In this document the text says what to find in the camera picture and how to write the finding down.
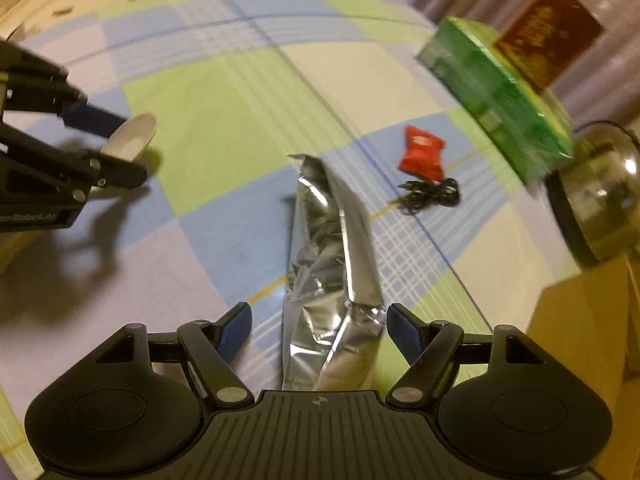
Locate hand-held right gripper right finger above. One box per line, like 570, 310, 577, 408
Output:
385, 302, 546, 408

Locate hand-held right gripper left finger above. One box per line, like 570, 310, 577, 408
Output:
94, 302, 255, 404

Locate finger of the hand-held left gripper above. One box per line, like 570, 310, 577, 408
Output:
0, 41, 129, 139
0, 124, 149, 197

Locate white plastic spoon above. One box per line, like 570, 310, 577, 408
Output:
90, 112, 159, 191

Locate silver foil bag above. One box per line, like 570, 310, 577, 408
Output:
281, 153, 387, 392

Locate brown cardboard box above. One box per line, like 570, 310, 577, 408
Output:
527, 252, 640, 462

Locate checked pastel tablecloth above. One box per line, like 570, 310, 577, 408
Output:
0, 0, 592, 480

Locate red snack packet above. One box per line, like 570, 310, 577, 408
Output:
397, 124, 447, 185

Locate stainless steel kettle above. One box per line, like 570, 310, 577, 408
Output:
543, 119, 640, 267

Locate green wrapped tissue multipack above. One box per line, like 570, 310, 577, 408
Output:
417, 15, 576, 186

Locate dark red printed box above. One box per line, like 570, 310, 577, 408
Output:
494, 0, 604, 94

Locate black coiled cable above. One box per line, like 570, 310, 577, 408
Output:
397, 177, 461, 216

